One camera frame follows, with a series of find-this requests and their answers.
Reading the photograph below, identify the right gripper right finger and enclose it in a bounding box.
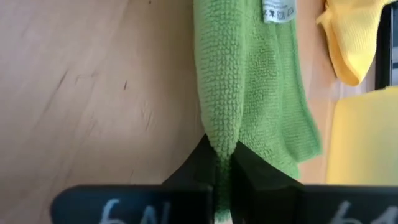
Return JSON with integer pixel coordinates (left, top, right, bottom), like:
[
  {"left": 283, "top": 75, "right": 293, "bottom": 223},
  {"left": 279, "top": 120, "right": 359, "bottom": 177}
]
[{"left": 230, "top": 139, "right": 398, "bottom": 224}]

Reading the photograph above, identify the green microfiber towel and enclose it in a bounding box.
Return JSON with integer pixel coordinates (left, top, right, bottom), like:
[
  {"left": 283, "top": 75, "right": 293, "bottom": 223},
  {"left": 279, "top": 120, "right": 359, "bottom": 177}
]
[{"left": 192, "top": 0, "right": 323, "bottom": 222}]

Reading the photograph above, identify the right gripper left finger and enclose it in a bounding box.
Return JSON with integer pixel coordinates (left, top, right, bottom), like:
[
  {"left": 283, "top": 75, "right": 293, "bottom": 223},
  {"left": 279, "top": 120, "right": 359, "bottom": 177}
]
[{"left": 49, "top": 133, "right": 218, "bottom": 224}]

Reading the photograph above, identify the yellow microfiber towel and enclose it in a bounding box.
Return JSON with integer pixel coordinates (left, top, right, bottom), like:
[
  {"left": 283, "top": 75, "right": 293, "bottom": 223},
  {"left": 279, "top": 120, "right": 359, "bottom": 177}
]
[{"left": 316, "top": 0, "right": 398, "bottom": 87}]

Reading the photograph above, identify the black metal table frame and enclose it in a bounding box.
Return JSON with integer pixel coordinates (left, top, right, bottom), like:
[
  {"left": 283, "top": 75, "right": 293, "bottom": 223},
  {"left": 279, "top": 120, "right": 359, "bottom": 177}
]
[{"left": 374, "top": 2, "right": 398, "bottom": 91}]

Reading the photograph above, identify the yellow translucent plastic bin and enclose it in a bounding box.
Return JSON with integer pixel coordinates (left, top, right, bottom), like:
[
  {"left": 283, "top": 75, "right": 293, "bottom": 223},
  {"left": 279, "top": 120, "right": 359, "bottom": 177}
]
[{"left": 325, "top": 86, "right": 398, "bottom": 187}]

